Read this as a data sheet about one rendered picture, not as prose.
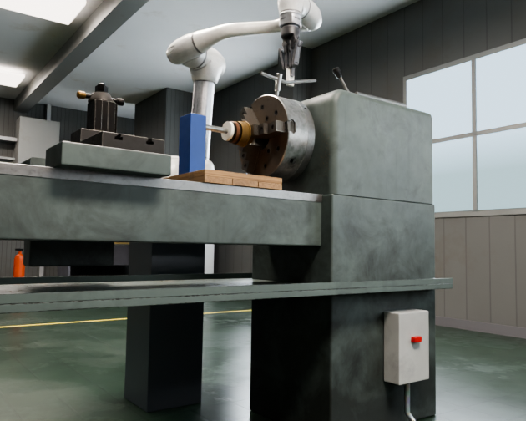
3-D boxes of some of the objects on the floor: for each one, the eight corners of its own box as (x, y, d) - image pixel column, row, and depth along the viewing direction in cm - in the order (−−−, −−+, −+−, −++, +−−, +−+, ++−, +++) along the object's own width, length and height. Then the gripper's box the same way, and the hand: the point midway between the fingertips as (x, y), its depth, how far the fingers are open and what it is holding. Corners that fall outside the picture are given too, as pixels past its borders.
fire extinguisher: (30, 293, 698) (32, 248, 702) (9, 294, 682) (12, 248, 687) (25, 292, 718) (27, 248, 722) (5, 293, 703) (7, 248, 707)
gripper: (273, 31, 214) (272, 88, 212) (293, 20, 204) (293, 79, 202) (287, 36, 218) (286, 91, 217) (307, 25, 208) (307, 83, 206)
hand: (290, 77), depth 209 cm, fingers closed
